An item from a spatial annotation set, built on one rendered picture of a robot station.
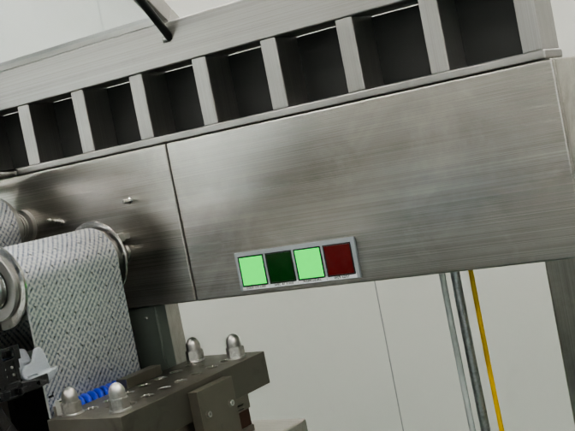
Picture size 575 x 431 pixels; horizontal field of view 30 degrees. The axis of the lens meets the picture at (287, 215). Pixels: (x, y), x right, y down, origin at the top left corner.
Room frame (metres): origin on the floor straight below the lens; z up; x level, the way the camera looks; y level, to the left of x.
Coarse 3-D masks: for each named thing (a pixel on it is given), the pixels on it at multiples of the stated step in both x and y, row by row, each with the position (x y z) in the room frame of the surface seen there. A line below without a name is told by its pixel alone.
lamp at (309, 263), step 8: (312, 248) 1.83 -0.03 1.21; (296, 256) 1.85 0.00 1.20; (304, 256) 1.84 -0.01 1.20; (312, 256) 1.83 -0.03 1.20; (304, 264) 1.84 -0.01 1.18; (312, 264) 1.83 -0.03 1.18; (320, 264) 1.82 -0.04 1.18; (304, 272) 1.84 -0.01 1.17; (312, 272) 1.83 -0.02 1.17; (320, 272) 1.82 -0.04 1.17
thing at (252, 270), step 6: (240, 258) 1.91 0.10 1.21; (246, 258) 1.91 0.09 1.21; (252, 258) 1.90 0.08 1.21; (258, 258) 1.89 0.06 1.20; (240, 264) 1.91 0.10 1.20; (246, 264) 1.91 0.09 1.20; (252, 264) 1.90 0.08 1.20; (258, 264) 1.89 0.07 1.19; (246, 270) 1.91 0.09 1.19; (252, 270) 1.90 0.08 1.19; (258, 270) 1.89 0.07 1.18; (246, 276) 1.91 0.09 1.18; (252, 276) 1.90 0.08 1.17; (258, 276) 1.90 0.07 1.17; (264, 276) 1.89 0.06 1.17; (246, 282) 1.91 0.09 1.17; (252, 282) 1.90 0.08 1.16; (258, 282) 1.90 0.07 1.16; (264, 282) 1.89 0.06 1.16
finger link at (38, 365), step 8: (40, 352) 1.75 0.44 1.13; (32, 360) 1.73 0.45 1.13; (40, 360) 1.75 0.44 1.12; (24, 368) 1.72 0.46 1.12; (32, 368) 1.73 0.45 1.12; (40, 368) 1.74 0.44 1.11; (48, 368) 1.76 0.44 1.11; (56, 368) 1.78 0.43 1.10; (24, 376) 1.71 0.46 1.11; (32, 376) 1.73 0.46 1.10; (48, 376) 1.74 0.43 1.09
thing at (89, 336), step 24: (120, 288) 1.96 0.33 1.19; (48, 312) 1.80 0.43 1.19; (72, 312) 1.85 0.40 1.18; (96, 312) 1.90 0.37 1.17; (120, 312) 1.95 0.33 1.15; (48, 336) 1.80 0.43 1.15; (72, 336) 1.84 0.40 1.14; (96, 336) 1.89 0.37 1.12; (120, 336) 1.94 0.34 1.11; (48, 360) 1.79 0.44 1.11; (72, 360) 1.83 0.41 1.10; (96, 360) 1.88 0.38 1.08; (120, 360) 1.93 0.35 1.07; (48, 384) 1.78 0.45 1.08; (72, 384) 1.82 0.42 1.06; (96, 384) 1.87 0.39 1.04; (48, 408) 1.77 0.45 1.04
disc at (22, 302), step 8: (0, 248) 1.78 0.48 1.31; (0, 256) 1.78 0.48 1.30; (8, 256) 1.77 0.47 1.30; (16, 264) 1.76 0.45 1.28; (16, 272) 1.76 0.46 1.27; (24, 280) 1.76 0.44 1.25; (24, 288) 1.76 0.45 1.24; (24, 296) 1.76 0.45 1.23; (24, 304) 1.76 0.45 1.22; (16, 312) 1.78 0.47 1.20; (24, 312) 1.77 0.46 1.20; (8, 320) 1.79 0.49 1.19; (16, 320) 1.78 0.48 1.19; (0, 328) 1.80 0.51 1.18; (8, 328) 1.79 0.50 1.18
